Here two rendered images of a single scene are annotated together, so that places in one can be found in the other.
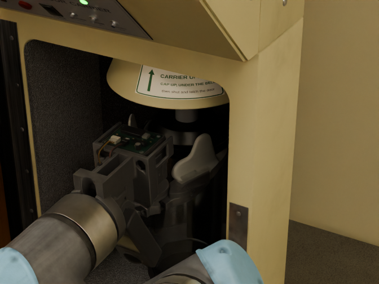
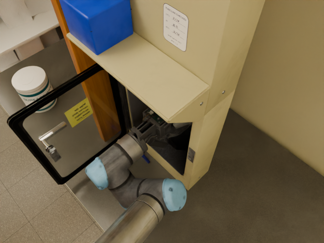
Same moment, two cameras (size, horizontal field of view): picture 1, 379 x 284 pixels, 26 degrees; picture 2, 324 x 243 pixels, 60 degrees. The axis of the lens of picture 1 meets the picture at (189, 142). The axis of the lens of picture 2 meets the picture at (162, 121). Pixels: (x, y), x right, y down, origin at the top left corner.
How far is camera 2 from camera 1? 0.41 m
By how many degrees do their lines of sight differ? 29
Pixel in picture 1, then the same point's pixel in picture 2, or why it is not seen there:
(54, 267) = (114, 170)
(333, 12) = (269, 45)
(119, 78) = not seen: hidden behind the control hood
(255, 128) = (200, 134)
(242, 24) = (195, 114)
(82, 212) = (129, 147)
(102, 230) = (137, 154)
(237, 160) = (193, 139)
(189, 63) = not seen: hidden behind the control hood
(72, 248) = (123, 162)
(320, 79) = (257, 68)
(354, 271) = (248, 141)
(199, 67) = not seen: hidden behind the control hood
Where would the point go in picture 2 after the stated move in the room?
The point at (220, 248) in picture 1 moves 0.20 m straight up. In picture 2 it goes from (170, 187) to (173, 146)
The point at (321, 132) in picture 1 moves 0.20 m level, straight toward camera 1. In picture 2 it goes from (252, 86) to (236, 125)
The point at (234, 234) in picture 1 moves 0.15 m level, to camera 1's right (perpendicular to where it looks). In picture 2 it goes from (190, 155) to (242, 169)
